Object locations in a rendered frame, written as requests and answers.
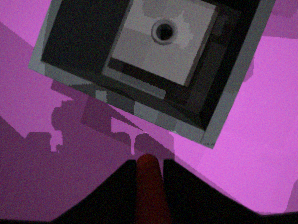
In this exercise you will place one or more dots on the dark red peg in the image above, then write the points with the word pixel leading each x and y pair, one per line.
pixel 151 205

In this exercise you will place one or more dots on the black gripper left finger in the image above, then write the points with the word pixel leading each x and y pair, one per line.
pixel 111 203

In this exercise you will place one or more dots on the dark grey open box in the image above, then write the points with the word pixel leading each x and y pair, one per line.
pixel 78 37

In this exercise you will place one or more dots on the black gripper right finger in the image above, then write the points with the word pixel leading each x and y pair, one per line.
pixel 192 201

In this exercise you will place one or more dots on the grey square plate with hole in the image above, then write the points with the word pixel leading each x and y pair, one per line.
pixel 189 23

